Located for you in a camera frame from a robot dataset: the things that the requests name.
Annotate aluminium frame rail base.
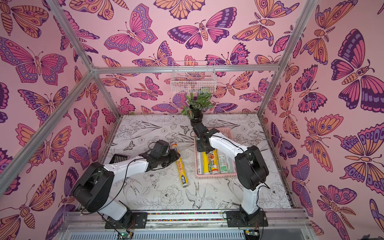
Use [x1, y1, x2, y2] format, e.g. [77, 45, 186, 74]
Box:
[55, 209, 317, 240]

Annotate clear green wrap roll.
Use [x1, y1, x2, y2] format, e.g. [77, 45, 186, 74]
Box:
[197, 152, 203, 175]
[218, 151, 229, 174]

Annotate black plastic scraper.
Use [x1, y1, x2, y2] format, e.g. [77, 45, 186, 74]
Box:
[110, 154, 129, 164]

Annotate white wire wall basket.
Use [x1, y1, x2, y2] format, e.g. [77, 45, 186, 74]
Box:
[169, 60, 217, 94]

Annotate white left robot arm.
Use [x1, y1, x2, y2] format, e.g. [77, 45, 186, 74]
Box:
[71, 140, 181, 226]

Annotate potted green plant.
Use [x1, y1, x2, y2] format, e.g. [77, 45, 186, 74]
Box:
[182, 92, 213, 127]

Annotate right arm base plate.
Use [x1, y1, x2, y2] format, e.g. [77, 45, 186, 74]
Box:
[224, 210, 269, 228]

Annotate yellow red wrap roll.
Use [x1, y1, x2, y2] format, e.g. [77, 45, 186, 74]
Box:
[209, 150, 220, 175]

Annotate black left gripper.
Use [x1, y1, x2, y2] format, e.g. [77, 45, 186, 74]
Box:
[158, 148, 182, 167]

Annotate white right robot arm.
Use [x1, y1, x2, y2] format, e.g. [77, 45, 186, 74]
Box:
[193, 123, 270, 217]

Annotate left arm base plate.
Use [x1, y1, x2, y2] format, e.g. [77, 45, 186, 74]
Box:
[105, 212, 148, 230]

